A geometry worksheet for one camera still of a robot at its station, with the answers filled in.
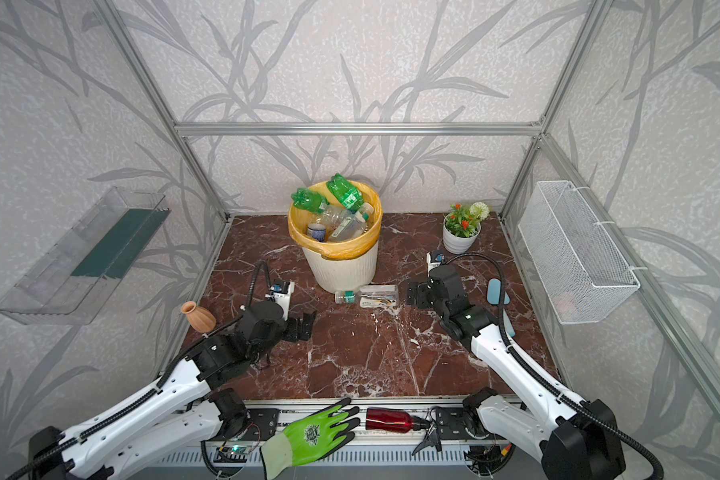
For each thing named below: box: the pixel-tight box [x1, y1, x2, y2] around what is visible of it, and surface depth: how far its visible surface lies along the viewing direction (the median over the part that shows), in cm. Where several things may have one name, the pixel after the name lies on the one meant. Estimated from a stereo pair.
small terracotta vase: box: [180, 301, 217, 333], surface depth 86 cm
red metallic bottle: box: [365, 407, 431, 433], surface depth 73 cm
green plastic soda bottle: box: [326, 173, 364, 213], surface depth 91 cm
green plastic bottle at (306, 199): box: [291, 187, 329, 214], surface depth 84 cm
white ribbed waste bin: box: [302, 240, 379, 293], surface depth 88 cm
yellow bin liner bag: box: [287, 180, 383, 260], surface depth 80 cm
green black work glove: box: [260, 397, 361, 480], surface depth 72 cm
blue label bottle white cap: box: [320, 204, 353, 230], surface depth 90 cm
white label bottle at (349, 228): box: [329, 212, 367, 242], surface depth 86 cm
